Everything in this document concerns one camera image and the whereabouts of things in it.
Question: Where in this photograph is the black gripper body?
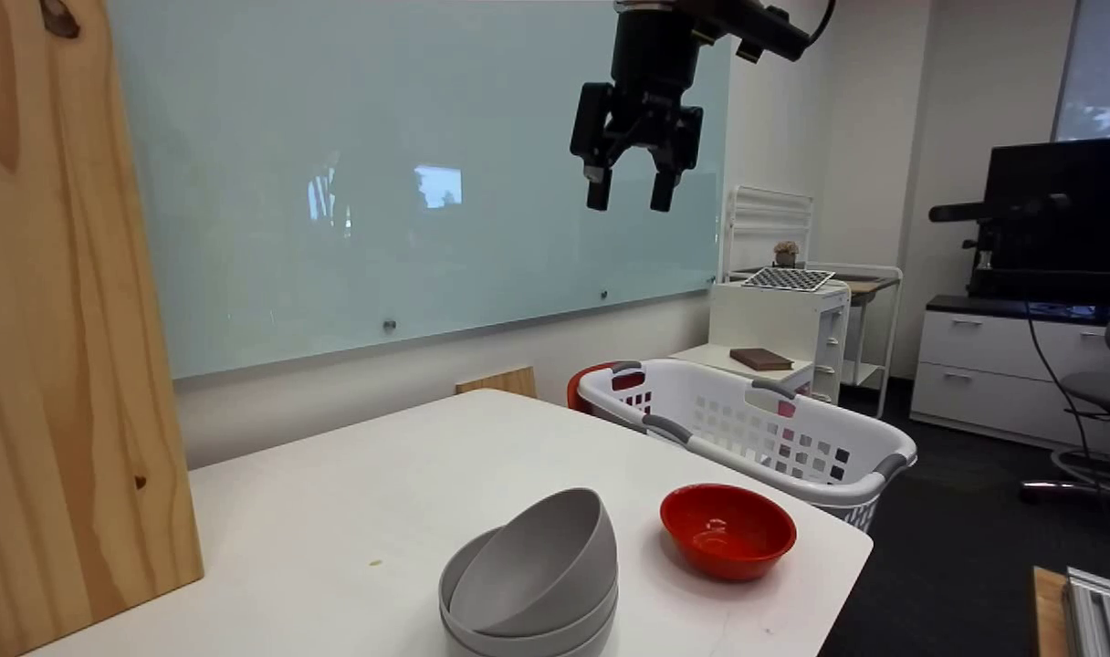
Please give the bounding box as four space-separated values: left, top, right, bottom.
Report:
610 6 701 160

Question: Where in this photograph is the grey bowl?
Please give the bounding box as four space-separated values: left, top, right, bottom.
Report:
445 621 617 657
438 525 620 652
445 484 620 637

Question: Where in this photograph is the red bowl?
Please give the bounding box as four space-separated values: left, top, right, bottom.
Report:
656 481 799 585

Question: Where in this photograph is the white slatted rack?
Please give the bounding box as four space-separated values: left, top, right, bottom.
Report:
720 178 818 279

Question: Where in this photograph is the checkerboard calibration sheet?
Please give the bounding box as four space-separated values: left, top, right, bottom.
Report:
743 262 840 294

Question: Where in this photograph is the white shelf unit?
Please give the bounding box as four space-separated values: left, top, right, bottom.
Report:
668 273 853 403

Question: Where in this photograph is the brown book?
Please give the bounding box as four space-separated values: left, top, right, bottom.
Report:
726 343 796 377

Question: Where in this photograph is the white side cart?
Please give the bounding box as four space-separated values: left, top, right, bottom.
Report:
827 262 905 419

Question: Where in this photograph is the red plastic container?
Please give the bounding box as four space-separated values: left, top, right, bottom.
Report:
561 357 620 414

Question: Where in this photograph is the small wooden box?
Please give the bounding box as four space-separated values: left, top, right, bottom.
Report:
453 360 541 401

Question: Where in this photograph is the glass whiteboard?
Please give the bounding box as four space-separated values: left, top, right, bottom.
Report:
101 0 735 383

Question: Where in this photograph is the white laundry basket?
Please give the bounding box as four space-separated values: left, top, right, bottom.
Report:
572 357 922 536

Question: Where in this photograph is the white drawer cabinet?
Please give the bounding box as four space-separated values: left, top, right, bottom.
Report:
909 293 1110 456

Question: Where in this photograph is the black monitor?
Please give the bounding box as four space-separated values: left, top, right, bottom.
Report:
969 130 1110 311

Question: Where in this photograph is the window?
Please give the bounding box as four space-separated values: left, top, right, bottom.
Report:
1051 0 1110 143

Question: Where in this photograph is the wooden board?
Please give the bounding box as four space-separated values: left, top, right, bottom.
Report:
0 0 205 657

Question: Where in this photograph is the wooden plank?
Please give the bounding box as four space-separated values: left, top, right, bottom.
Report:
1031 562 1077 657

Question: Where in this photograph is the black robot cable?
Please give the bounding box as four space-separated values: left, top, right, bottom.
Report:
804 0 840 38

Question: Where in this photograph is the black stereo camera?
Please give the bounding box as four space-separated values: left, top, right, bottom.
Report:
929 192 1077 228

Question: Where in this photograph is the black hanging cable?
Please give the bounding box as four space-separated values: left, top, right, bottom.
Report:
1025 318 1105 459

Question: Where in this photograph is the aluminium rail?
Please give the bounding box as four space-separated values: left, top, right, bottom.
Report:
1064 562 1110 657

